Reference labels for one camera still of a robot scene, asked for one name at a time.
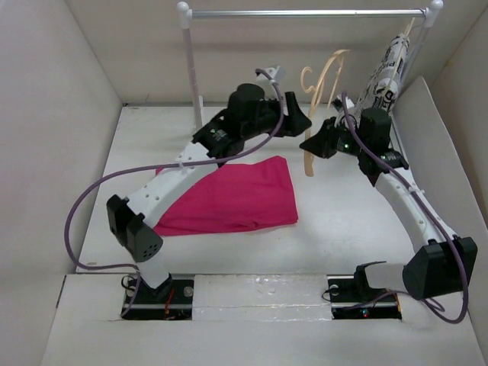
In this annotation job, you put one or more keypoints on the wooden hanger with garment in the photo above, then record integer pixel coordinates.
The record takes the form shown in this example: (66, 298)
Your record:
(397, 63)

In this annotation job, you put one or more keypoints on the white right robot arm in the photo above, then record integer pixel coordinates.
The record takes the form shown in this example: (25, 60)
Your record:
(443, 261)

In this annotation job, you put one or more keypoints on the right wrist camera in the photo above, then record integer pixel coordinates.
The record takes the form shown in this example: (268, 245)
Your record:
(338, 105)

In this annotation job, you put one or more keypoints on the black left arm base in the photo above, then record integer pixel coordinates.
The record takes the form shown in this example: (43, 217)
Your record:
(175, 303)

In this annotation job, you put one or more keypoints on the aluminium rail right side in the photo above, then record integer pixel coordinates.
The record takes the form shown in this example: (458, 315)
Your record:
(396, 141)

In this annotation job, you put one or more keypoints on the pink trousers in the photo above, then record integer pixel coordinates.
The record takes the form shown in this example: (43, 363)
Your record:
(236, 198)

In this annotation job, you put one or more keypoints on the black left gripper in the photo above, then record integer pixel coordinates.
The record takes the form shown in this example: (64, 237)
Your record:
(294, 122)

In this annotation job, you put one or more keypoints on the black white printed garment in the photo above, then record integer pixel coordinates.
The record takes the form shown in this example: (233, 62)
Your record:
(371, 96)

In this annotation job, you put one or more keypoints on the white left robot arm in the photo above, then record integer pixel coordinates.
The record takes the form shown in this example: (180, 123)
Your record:
(132, 220)

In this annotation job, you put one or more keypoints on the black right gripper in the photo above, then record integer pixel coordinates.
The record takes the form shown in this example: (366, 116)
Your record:
(322, 142)

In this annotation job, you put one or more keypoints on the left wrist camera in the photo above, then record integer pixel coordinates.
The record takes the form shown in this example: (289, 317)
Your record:
(276, 73)

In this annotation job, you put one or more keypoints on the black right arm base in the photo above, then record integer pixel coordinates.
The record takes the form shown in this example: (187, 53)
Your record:
(351, 297)

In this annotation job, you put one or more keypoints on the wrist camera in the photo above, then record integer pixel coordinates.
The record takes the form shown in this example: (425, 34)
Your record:
(338, 105)
(276, 73)

